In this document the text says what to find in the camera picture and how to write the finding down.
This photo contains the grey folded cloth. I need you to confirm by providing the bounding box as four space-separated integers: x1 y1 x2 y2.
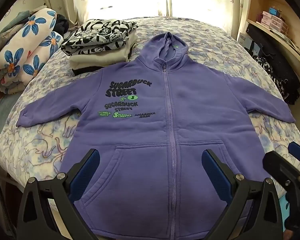
0 10 40 48

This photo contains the purple zip hoodie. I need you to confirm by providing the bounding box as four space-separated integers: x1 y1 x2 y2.
16 32 297 240

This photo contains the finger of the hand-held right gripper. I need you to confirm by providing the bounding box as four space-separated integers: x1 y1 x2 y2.
262 151 300 188
287 141 300 167

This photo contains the black white speckled cloth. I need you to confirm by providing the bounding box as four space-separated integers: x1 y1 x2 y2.
252 55 300 105

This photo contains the cat printed bed blanket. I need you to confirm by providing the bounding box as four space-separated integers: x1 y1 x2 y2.
0 16 300 205

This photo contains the white cardboard box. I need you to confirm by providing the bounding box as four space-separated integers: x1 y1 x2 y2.
236 31 253 49

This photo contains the stack of pink boxes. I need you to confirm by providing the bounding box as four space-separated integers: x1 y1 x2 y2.
262 10 290 33

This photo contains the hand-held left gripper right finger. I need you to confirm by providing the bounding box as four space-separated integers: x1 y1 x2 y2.
201 149 287 240

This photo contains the black white printed folded garment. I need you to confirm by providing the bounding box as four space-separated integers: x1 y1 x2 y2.
61 19 138 55

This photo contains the dark clothes pile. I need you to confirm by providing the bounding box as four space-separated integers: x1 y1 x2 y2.
55 14 70 34

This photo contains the cream folded garment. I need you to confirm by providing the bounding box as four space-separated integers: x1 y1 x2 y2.
69 34 138 69

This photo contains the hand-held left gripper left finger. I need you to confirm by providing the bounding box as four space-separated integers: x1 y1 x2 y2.
16 149 100 240

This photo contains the light blue bed sheet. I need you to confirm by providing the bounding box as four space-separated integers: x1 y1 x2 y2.
0 92 23 140

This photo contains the wooden shelf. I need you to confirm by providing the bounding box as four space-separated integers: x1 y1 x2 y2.
240 0 300 68

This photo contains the floral rolled quilt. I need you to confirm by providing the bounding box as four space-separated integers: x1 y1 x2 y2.
0 8 64 90

